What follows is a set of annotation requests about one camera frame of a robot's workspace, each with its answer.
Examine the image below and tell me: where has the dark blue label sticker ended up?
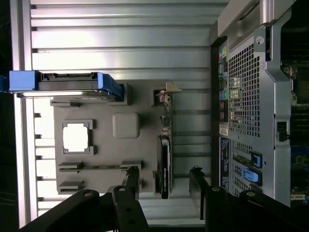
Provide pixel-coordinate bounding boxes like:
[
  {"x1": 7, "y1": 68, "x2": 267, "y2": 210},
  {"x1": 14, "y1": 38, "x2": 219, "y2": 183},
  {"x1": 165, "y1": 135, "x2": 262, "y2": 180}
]
[{"x1": 219, "y1": 136, "x2": 232, "y2": 188}]

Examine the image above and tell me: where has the blue expansion slot latch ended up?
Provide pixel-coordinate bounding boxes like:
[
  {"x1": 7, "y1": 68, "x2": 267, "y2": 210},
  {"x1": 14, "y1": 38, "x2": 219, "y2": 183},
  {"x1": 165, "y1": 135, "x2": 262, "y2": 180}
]
[
  {"x1": 250, "y1": 151, "x2": 263, "y2": 169},
  {"x1": 243, "y1": 168, "x2": 263, "y2": 187}
]

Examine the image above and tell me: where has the grey parts rack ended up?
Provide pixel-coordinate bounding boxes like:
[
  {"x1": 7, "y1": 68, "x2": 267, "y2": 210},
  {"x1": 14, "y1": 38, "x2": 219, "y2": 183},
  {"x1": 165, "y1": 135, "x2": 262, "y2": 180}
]
[{"x1": 49, "y1": 82, "x2": 175, "y2": 195}]

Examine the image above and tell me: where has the black graphics card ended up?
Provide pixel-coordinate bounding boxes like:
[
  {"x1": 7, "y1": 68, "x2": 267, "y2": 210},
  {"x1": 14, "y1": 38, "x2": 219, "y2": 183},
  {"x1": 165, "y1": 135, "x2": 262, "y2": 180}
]
[{"x1": 152, "y1": 81, "x2": 183, "y2": 200}]

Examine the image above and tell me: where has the white rounded square pad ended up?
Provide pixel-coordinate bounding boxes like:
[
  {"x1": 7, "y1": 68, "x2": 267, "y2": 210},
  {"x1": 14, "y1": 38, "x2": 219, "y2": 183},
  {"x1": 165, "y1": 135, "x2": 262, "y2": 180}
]
[{"x1": 112, "y1": 112, "x2": 140, "y2": 140}]

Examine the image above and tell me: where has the silver CPU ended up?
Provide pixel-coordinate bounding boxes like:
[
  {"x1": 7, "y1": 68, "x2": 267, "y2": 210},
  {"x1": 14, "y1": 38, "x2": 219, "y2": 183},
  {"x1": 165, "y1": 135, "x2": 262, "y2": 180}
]
[{"x1": 62, "y1": 122, "x2": 89, "y2": 154}]

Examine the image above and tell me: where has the black case latch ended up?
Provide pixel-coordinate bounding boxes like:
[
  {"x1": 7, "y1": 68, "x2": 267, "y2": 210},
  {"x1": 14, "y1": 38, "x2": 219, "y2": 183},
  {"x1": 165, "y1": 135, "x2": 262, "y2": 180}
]
[{"x1": 276, "y1": 121, "x2": 290, "y2": 144}]

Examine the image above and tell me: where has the green motherboard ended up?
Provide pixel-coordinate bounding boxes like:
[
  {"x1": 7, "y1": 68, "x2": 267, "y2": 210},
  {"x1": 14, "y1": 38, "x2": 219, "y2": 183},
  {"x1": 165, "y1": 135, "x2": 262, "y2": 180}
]
[{"x1": 280, "y1": 60, "x2": 309, "y2": 202}]

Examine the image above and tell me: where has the silver PC case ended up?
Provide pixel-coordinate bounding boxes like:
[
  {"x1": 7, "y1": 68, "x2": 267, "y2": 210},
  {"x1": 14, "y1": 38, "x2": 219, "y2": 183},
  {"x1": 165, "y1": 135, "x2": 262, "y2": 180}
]
[{"x1": 209, "y1": 0, "x2": 309, "y2": 209}]

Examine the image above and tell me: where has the disk in blue caddy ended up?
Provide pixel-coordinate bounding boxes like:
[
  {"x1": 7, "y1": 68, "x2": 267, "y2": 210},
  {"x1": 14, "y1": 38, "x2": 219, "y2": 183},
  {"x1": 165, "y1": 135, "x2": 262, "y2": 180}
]
[{"x1": 8, "y1": 70, "x2": 125, "y2": 102}]

